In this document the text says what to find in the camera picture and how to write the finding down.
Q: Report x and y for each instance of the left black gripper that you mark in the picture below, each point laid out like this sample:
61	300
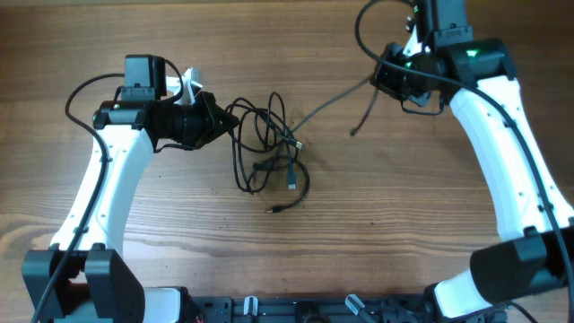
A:
211	127

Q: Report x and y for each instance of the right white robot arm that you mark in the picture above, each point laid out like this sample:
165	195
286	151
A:
477	80

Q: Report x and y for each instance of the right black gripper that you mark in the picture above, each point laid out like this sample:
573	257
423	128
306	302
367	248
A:
385	81

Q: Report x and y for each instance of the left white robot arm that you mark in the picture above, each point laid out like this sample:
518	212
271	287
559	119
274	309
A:
81	276

